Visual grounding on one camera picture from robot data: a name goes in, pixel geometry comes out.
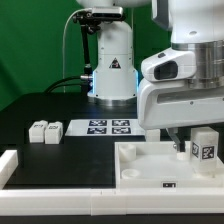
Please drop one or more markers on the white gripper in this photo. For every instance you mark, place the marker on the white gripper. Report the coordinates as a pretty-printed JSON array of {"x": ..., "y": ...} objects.
[{"x": 171, "y": 104}]

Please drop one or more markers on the white square tabletop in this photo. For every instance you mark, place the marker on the white square tabletop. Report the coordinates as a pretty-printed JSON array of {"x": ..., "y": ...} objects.
[{"x": 159, "y": 165}]

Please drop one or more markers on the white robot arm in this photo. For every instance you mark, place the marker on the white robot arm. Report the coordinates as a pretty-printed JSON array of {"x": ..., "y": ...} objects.
[{"x": 196, "y": 54}]

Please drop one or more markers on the white tag sheet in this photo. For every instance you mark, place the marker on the white tag sheet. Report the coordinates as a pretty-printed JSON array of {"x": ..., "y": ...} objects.
[{"x": 104, "y": 127}]

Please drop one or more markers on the white U-shaped fence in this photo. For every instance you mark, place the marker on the white U-shaped fence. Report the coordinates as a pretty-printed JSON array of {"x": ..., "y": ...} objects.
[{"x": 102, "y": 202}]

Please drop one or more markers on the black camera on stand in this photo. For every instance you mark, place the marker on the black camera on stand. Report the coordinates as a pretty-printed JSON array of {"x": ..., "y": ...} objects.
[{"x": 90, "y": 20}]

